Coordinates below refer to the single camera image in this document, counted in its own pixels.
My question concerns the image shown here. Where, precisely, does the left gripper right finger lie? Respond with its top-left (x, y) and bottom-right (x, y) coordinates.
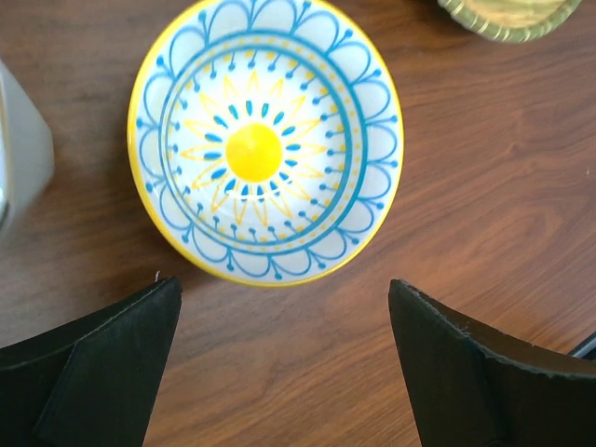
top-left (388, 279), bottom-right (595, 446)

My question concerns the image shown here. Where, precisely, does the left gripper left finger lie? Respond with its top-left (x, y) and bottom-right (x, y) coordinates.
top-left (1, 278), bottom-right (182, 446)

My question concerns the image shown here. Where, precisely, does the small daisy bowl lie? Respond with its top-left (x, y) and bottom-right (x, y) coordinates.
top-left (127, 1), bottom-right (404, 287)

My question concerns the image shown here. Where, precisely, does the white cup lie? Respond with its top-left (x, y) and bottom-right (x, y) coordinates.
top-left (1, 64), bottom-right (54, 239)

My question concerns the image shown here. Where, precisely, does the yellow patterned plate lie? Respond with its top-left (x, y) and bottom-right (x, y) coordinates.
top-left (438, 0), bottom-right (581, 44)

